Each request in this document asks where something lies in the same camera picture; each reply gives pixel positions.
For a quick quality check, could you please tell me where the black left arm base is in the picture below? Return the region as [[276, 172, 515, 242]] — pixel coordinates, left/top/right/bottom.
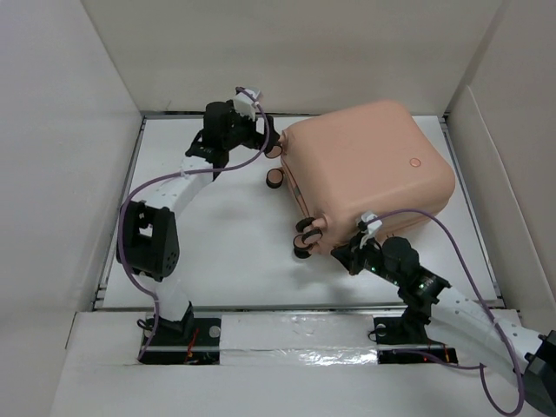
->
[[137, 305, 222, 366]]

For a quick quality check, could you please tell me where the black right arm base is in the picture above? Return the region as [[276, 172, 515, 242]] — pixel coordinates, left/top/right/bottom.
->
[[367, 312, 459, 367]]

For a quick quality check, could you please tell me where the white foam block with tape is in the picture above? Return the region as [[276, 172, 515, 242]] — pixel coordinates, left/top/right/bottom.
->
[[219, 313, 378, 367]]

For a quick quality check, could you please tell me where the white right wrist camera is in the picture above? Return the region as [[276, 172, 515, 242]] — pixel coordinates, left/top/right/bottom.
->
[[357, 211, 382, 238]]

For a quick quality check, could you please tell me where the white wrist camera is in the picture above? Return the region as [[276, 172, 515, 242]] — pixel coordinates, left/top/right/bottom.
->
[[232, 87, 262, 122], [357, 211, 382, 238]]

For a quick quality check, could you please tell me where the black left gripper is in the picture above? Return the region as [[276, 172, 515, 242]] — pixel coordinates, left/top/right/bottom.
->
[[223, 101, 279, 154]]

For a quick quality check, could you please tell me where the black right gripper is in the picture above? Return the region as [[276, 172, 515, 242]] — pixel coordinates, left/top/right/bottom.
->
[[328, 231, 402, 288]]

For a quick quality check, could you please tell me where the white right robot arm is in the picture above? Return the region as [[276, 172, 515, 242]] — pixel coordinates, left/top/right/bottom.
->
[[331, 235, 555, 416]]

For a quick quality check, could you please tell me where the pink hard-shell suitcase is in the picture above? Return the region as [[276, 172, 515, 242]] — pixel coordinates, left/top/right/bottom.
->
[[266, 100, 455, 259]]

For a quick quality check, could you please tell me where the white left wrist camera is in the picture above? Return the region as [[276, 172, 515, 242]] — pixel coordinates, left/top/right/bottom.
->
[[232, 87, 262, 122]]

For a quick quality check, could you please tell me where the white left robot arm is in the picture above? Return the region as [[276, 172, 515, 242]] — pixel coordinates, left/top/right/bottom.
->
[[116, 88, 279, 345]]

